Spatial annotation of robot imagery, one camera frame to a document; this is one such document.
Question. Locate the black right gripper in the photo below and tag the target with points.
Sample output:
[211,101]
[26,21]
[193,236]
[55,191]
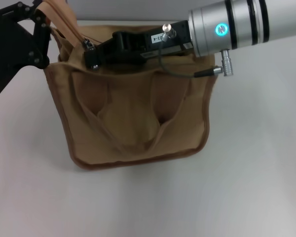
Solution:
[138,47]

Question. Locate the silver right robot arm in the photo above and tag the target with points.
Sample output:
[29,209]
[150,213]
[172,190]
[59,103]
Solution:
[249,24]

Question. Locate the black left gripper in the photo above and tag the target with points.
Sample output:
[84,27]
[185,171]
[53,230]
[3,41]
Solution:
[7,47]

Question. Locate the khaki canvas food bag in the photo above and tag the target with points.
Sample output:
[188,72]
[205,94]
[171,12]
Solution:
[128,116]

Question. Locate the silver metal zipper pull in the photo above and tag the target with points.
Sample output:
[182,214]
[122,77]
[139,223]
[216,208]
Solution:
[88,45]

